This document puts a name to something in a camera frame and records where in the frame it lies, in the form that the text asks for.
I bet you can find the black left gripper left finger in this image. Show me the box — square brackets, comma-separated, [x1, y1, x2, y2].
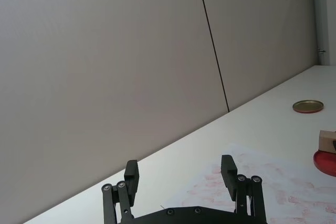
[101, 159, 140, 224]

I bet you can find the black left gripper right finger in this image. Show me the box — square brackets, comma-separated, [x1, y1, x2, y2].
[220, 154, 267, 224]

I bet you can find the round red ink dish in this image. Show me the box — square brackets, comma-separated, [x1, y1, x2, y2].
[312, 148, 336, 178]

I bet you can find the wooden stamp block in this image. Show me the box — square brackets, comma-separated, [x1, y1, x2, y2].
[318, 129, 336, 154]

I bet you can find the round gold metal lid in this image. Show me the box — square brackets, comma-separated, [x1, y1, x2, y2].
[292, 100, 324, 114]

